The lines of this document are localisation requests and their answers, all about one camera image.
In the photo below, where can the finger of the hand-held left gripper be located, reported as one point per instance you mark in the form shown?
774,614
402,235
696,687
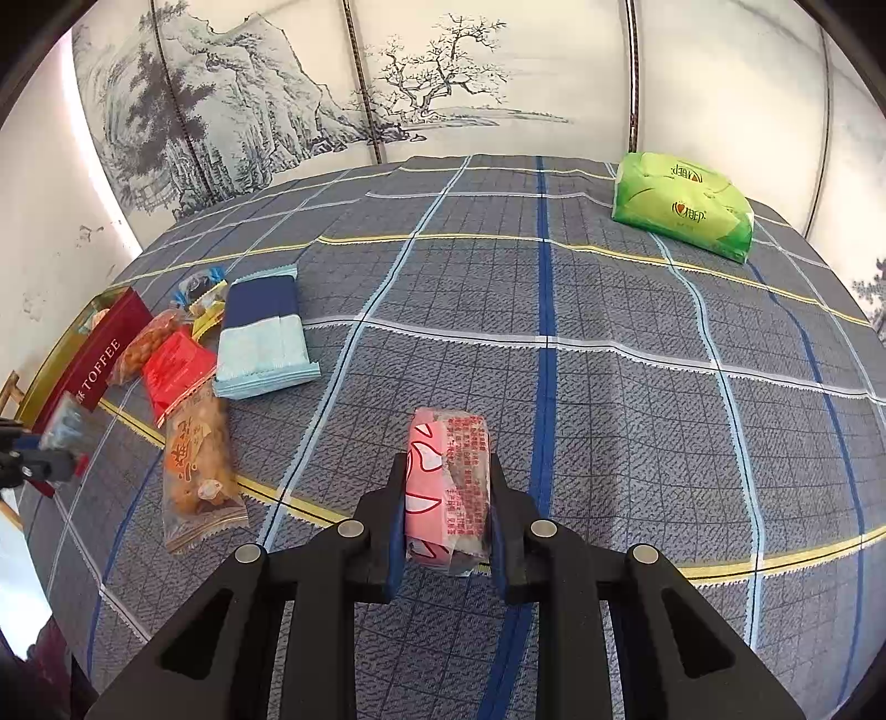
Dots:
48,465
15,436

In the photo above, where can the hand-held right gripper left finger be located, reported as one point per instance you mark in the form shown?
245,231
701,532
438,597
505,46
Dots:
396,547

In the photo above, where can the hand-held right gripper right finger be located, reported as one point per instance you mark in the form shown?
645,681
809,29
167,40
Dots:
495,547

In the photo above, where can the small clear snack packet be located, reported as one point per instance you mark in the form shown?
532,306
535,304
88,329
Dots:
66,422

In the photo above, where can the pink snack packet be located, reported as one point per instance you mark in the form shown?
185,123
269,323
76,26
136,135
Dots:
443,484

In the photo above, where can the red toffee box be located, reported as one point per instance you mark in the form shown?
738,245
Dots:
97,360

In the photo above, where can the clear orange pastry packet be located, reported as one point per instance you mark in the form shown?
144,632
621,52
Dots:
197,471

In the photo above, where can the orange peanut packet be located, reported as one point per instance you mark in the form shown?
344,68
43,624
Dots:
149,346

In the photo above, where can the red snack packet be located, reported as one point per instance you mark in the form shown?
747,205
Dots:
178,374

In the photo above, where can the blue candy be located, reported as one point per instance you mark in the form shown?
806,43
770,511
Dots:
201,284

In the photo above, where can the yellow wrapped candy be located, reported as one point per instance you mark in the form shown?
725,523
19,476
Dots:
207,320

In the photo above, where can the blue and white tissue pack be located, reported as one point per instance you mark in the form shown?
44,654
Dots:
259,339

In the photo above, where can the green tissue pack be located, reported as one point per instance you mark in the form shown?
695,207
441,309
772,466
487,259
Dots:
682,204

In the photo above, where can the ink landscape folding screen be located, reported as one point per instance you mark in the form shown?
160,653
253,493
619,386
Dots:
242,104

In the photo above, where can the wooden chair frame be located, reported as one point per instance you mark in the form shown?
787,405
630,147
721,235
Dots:
10,391

